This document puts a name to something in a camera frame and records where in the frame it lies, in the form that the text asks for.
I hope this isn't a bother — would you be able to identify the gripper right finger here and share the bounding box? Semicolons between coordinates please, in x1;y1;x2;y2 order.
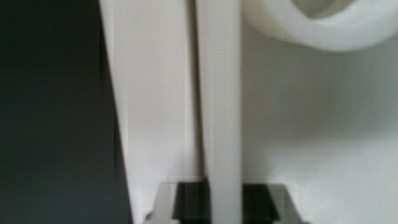
244;184;312;224

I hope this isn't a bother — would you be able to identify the white square tabletop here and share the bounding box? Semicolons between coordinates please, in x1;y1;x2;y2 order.
196;0;398;224

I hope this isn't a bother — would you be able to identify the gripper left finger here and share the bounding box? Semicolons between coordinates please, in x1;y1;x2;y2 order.
143;181;212;224

